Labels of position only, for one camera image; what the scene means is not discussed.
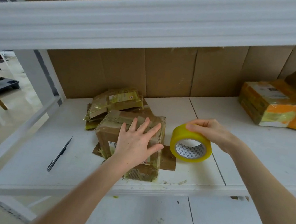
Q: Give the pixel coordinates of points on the black plastic dolly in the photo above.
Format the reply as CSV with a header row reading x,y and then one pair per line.
x,y
9,83

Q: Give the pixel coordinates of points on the person's left little finger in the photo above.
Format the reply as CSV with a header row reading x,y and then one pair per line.
x,y
123,130

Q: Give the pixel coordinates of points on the person's right thumb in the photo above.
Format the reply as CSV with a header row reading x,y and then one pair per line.
x,y
194,128

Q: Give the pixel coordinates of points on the brown cardboard backing panels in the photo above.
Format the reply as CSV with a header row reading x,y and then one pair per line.
x,y
169,70

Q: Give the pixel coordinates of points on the person's left hand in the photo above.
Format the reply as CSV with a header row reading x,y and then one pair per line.
x,y
132,146

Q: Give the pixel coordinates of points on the person's left thumb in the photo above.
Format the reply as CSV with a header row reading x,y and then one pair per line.
x,y
156,150

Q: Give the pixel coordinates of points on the black utility knife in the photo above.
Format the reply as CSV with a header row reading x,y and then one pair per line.
x,y
59,154

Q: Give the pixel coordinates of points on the person's right hand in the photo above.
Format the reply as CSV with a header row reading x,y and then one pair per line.
x,y
215,133

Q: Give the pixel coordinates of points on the orange open cardboard box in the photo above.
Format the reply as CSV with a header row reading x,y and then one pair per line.
x,y
271,105

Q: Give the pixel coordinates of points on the person's left forearm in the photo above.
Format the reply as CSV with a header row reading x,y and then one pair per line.
x,y
85,197

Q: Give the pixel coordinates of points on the brown taped cardboard parcel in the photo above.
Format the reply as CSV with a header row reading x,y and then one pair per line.
x,y
108,135

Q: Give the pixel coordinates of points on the yellow packing tape roll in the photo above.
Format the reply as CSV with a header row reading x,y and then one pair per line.
x,y
178,136

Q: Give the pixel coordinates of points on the person's right forearm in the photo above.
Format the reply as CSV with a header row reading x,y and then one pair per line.
x,y
267,199

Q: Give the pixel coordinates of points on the white shelf rack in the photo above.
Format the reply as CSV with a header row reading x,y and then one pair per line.
x,y
121,23

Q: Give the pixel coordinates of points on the person's left middle finger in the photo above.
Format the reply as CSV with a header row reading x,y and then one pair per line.
x,y
144,126

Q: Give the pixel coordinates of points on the pile of flattened taped cardboard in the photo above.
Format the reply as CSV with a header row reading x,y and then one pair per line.
x,y
117,99

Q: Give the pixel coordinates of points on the flat brown cardboard piece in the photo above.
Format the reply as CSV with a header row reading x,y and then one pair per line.
x,y
169,159

